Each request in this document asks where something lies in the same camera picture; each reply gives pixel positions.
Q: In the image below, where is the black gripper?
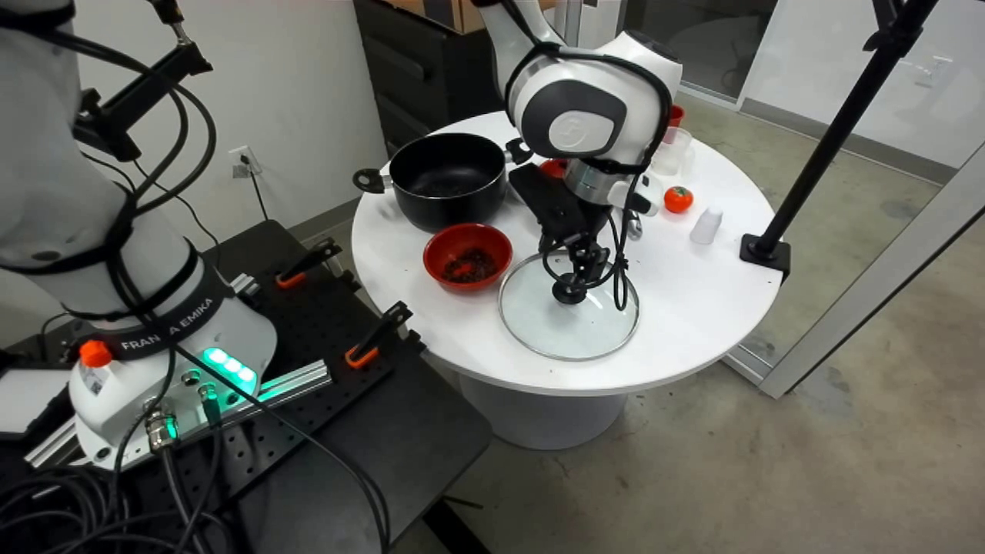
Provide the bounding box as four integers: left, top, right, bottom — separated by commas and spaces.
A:
508, 160, 620, 303

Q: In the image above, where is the glass pot lid black knob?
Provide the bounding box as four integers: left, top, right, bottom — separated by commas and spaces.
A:
497, 249, 644, 364

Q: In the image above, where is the red bowl with dark beans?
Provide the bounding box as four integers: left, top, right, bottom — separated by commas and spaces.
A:
423, 219, 513, 298

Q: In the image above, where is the small white and red object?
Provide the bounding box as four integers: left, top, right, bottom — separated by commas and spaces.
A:
689, 205, 726, 249

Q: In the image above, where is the clear plastic cup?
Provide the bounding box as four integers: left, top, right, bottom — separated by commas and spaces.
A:
659, 124, 697, 176

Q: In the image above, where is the black clamp orange tip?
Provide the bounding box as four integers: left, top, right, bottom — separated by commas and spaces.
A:
270, 238, 346, 294
343, 298, 417, 376

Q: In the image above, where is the black perforated mounting platform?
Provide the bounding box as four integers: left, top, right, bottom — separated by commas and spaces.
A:
0, 219, 497, 554

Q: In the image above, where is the dark glass panel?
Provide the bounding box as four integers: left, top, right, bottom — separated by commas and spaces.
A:
613, 0, 778, 104

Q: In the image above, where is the black tripod stand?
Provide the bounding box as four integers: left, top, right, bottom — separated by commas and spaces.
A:
736, 0, 943, 282

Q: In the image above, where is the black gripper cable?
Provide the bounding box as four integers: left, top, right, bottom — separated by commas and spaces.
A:
605, 203, 639, 315

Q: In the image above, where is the black two-handled cooking pot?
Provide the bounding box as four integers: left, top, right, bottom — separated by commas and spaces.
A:
350, 128, 539, 235

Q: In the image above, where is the white table pedestal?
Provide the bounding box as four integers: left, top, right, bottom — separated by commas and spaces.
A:
440, 356, 631, 457

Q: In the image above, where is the grey metal door frame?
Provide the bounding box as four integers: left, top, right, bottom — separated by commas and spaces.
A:
724, 141, 985, 403

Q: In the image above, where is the aluminium rail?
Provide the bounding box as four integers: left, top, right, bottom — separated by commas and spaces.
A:
26, 356, 337, 470

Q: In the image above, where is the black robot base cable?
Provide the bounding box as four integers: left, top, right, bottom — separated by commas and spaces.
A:
165, 342, 393, 551

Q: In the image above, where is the black wall power cable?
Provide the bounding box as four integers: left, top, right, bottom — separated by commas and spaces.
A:
239, 167, 278, 224

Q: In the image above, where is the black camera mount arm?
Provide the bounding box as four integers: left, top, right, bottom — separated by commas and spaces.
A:
72, 0, 214, 167

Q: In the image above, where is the black cable bundle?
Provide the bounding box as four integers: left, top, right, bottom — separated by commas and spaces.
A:
0, 464, 132, 554

